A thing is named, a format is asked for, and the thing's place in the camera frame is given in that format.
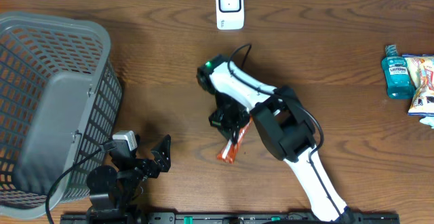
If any grey plastic shopping basket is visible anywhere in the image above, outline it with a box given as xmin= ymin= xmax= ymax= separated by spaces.
xmin=1 ymin=12 xmax=122 ymax=219

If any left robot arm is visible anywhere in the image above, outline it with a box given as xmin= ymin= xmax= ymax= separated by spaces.
xmin=85 ymin=131 xmax=171 ymax=223

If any light teal snack packet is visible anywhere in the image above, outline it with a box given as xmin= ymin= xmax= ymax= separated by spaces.
xmin=420 ymin=116 xmax=434 ymax=129

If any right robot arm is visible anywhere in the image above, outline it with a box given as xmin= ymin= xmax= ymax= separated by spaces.
xmin=197 ymin=55 xmax=355 ymax=223

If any blue mouthwash bottle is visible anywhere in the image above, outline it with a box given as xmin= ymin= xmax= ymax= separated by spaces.
xmin=381 ymin=45 xmax=414 ymax=99

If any orange brown snack bar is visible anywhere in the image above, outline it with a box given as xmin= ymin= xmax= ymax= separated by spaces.
xmin=216 ymin=118 xmax=252 ymax=164

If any left camera cable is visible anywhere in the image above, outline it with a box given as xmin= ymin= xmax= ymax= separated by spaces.
xmin=45 ymin=141 xmax=118 ymax=224

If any large yellow snack bag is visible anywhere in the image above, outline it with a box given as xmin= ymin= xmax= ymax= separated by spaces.
xmin=403 ymin=54 xmax=433 ymax=117

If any black mounting rail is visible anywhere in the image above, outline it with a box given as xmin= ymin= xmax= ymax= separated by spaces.
xmin=60 ymin=210 xmax=401 ymax=224

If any white barcode scanner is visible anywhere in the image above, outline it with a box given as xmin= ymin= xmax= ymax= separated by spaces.
xmin=216 ymin=0 xmax=245 ymax=31

